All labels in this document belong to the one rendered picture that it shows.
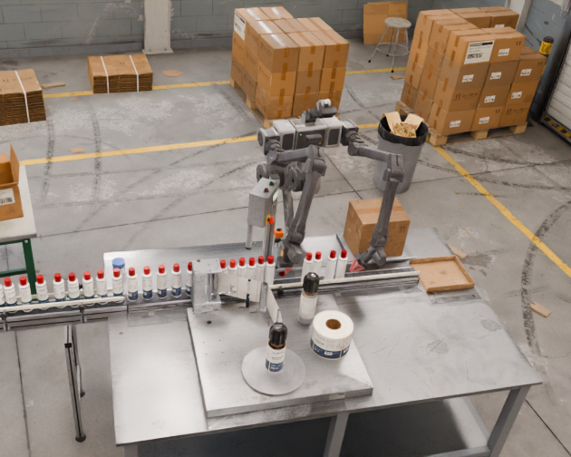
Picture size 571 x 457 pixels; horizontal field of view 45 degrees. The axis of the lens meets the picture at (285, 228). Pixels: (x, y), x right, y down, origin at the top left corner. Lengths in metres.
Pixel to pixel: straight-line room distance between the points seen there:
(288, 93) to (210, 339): 3.94
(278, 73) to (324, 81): 0.53
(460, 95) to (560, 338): 2.82
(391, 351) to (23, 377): 2.28
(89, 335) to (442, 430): 2.32
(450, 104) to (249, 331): 4.19
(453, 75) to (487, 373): 3.94
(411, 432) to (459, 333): 0.66
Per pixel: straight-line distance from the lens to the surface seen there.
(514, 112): 7.75
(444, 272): 4.20
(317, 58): 6.94
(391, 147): 6.11
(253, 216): 3.49
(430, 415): 4.21
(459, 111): 7.23
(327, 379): 3.35
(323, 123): 4.03
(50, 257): 5.42
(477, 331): 3.89
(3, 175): 4.64
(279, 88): 6.89
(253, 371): 3.32
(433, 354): 3.67
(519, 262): 5.96
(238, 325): 3.54
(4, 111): 7.15
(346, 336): 3.36
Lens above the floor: 3.37
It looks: 36 degrees down
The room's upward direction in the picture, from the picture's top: 7 degrees clockwise
